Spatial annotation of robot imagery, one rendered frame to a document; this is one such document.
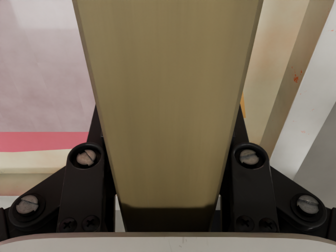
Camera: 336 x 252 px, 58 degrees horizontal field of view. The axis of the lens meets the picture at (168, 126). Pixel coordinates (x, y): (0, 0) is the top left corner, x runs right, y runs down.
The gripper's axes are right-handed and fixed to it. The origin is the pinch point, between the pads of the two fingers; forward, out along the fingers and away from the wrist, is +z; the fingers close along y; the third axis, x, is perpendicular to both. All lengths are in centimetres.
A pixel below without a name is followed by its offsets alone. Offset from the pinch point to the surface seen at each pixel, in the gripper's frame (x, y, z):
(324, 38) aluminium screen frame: -2.7, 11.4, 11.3
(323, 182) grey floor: -177, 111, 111
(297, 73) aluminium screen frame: -6.7, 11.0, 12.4
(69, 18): -3.0, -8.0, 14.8
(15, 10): -2.3, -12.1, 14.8
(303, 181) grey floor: -176, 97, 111
